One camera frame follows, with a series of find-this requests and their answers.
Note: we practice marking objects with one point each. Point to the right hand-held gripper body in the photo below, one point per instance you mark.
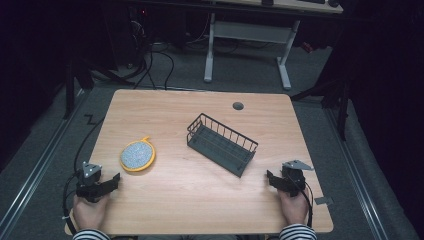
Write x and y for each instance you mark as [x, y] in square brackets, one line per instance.
[294, 178]

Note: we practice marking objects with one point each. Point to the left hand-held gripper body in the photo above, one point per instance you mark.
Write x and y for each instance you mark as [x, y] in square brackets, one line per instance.
[87, 180]

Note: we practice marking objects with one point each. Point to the round yellow-rimmed scrubbing pad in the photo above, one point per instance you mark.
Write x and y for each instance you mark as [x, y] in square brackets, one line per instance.
[137, 155]

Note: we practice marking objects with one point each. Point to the person's left hand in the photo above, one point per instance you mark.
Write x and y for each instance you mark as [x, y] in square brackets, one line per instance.
[88, 214]

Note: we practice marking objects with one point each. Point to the person's right hand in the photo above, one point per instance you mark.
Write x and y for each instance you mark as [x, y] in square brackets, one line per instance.
[295, 208]

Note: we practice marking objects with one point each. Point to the grey tape patch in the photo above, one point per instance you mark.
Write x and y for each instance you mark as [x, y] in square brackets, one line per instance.
[323, 200]

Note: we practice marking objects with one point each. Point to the black metal stand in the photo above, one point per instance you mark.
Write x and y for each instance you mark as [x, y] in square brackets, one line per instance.
[71, 88]
[341, 106]

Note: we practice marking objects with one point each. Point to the small red object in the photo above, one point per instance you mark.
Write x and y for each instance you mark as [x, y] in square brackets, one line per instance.
[307, 47]

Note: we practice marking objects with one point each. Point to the dark computer tower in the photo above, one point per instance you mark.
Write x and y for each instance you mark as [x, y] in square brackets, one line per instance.
[131, 35]

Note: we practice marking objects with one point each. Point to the white-legged desk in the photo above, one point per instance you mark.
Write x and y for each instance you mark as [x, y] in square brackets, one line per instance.
[248, 31]

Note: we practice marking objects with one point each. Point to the metal floor rail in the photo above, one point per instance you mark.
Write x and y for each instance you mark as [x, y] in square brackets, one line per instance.
[358, 176]
[40, 166]

